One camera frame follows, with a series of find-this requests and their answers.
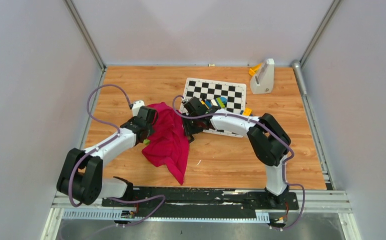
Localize magenta red garment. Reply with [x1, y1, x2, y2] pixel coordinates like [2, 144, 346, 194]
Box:
[142, 102, 189, 185]

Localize yellow blue toy bricks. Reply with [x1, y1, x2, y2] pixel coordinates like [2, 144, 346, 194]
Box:
[241, 107, 253, 117]

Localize yellow toy behind metronome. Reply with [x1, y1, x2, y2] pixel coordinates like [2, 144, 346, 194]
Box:
[248, 62, 263, 77]

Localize black white chessboard mat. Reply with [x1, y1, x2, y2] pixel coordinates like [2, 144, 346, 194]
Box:
[183, 77, 247, 138]

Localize grey metal pipe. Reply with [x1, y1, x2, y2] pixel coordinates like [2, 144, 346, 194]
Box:
[291, 60, 307, 98]

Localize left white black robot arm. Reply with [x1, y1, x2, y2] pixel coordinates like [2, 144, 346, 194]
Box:
[56, 106, 158, 207]

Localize white metronome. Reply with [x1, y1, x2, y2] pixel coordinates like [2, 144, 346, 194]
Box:
[250, 58, 275, 94]

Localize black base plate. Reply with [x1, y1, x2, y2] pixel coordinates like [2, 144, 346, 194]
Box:
[101, 187, 299, 221]

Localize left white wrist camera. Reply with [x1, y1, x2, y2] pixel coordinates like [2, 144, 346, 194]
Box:
[131, 100, 145, 117]

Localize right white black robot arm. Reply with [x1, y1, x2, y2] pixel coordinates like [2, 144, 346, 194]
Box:
[181, 97, 292, 209]

